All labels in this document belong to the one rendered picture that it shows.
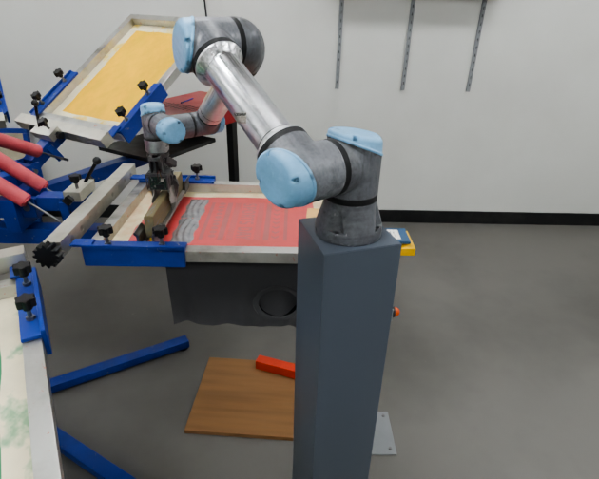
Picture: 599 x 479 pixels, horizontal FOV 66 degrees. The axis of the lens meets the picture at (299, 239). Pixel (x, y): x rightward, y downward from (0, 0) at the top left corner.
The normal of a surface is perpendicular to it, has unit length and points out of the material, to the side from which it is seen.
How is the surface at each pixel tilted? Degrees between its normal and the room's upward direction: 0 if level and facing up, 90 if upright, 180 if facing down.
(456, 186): 90
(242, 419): 0
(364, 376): 90
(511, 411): 0
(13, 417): 0
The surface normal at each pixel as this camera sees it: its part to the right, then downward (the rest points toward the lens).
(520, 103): 0.00, 0.47
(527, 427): 0.02, -0.88
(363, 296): 0.30, 0.45
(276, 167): -0.72, 0.37
